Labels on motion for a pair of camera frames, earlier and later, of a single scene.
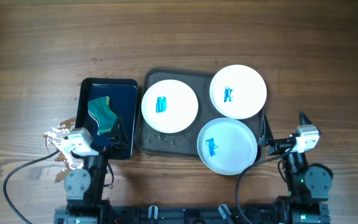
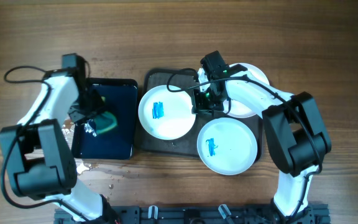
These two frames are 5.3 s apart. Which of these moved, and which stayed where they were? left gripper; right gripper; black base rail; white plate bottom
Moved: right gripper; left gripper
Stayed: white plate bottom; black base rail
